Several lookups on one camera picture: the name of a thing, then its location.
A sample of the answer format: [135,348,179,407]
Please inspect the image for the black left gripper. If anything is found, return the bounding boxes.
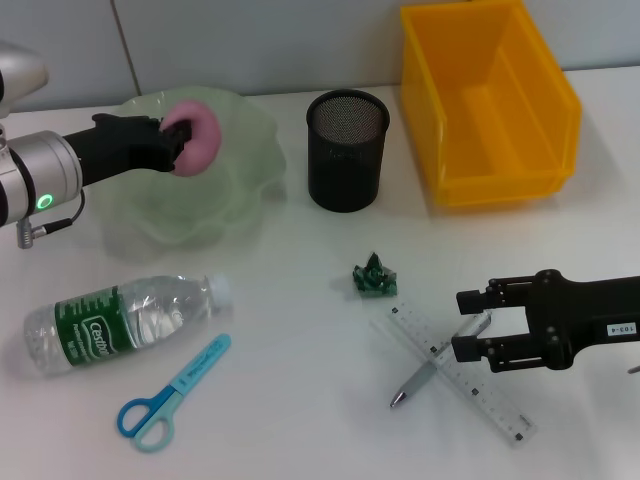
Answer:
[63,113,195,189]

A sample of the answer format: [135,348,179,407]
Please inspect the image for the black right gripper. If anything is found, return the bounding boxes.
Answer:
[450,268,640,375]

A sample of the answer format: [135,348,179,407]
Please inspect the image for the pink toy peach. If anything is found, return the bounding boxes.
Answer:
[162,98,222,177]

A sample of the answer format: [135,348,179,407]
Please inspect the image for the green plastic wrapper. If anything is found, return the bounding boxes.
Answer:
[351,251,400,300]

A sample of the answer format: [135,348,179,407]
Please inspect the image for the clear green-label water bottle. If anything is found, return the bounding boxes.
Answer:
[22,272,235,379]

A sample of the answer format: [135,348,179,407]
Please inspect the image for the silver ballpoint pen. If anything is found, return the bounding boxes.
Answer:
[389,308,494,410]

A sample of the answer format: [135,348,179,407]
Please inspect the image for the green wavy glass fruit plate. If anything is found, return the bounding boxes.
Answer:
[94,84,287,249]

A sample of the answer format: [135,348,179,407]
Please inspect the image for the transparent plastic ruler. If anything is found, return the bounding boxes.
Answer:
[369,298,539,445]

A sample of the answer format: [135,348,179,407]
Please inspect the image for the black mesh pen holder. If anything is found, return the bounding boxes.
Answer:
[305,88,391,213]

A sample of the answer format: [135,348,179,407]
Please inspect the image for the blue scissors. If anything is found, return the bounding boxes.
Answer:
[117,333,232,454]

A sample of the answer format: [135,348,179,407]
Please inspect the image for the yellow plastic bin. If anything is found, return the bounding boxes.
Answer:
[398,0,584,209]

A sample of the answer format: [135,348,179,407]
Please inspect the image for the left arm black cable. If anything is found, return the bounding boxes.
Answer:
[16,192,87,250]

